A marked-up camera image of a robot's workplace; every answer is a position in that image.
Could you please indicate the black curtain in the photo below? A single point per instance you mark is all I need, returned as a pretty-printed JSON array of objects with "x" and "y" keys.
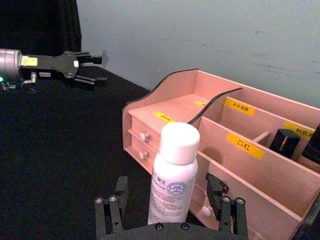
[{"x": 37, "y": 25}]

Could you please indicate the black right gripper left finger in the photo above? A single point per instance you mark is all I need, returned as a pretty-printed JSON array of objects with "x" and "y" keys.
[{"x": 110, "y": 217}]

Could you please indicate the black table cloth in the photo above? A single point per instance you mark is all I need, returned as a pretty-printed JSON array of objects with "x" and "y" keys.
[{"x": 62, "y": 150}]

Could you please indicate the pink wooden desk organizer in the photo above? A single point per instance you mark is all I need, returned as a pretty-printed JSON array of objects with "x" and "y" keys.
[{"x": 250, "y": 175}]

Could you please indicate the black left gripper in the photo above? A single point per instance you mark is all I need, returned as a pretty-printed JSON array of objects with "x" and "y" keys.
[{"x": 52, "y": 66}]

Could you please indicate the white plastic bottle with cap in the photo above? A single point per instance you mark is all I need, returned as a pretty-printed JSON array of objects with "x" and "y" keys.
[{"x": 172, "y": 175}]

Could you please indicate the wide wooden drawer white knob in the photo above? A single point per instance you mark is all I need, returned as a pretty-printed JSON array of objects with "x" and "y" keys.
[{"x": 250, "y": 220}]

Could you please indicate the black square lipstick tube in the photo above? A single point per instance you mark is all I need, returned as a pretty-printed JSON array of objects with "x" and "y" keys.
[{"x": 285, "y": 143}]

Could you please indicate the small wooden drawer white knob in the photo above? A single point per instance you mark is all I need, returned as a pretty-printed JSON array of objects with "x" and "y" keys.
[
  {"x": 150, "y": 130},
  {"x": 136, "y": 150}
]

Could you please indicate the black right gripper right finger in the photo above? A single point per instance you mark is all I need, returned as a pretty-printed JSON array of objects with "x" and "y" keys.
[{"x": 231, "y": 215}]

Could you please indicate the black capped foundation bottle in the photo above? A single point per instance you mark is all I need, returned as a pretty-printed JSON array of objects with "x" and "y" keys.
[{"x": 313, "y": 147}]

